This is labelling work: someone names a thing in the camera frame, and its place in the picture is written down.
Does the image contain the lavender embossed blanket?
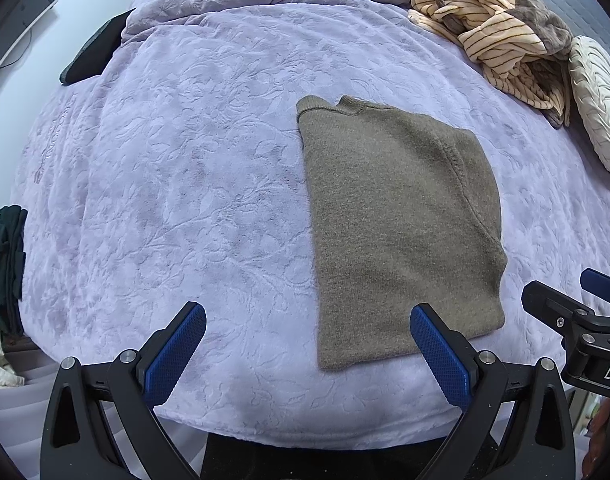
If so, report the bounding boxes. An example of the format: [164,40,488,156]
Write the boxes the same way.
[12,0,610,451]

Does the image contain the dark green clothing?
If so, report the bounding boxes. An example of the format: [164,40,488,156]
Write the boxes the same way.
[0,205,29,336]

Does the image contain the wall-mounted monitor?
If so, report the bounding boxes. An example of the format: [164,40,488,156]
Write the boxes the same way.
[0,0,57,92]

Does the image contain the grey quilted headboard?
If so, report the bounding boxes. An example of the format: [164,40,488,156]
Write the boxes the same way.
[532,0,610,76]

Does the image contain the cream striped fleece garment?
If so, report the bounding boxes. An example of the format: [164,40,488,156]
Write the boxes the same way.
[409,0,576,128]

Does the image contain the round white pleated pillow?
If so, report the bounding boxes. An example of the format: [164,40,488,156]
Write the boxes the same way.
[568,35,610,184]

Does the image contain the black flat cushion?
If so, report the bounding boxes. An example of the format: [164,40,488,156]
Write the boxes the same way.
[60,7,136,86]

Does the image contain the person's dark trousers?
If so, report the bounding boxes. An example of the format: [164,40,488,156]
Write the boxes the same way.
[202,432,438,480]

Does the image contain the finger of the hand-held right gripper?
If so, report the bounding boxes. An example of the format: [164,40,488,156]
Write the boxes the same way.
[521,281,610,335]
[580,268,610,308]

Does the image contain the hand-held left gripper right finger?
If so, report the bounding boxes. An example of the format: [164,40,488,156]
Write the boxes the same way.
[409,302,576,480]

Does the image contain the olive brown knit sweater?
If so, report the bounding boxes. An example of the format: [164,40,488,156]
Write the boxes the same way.
[296,94,508,372]

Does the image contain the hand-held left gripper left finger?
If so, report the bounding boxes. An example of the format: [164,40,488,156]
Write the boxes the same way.
[40,301,207,480]

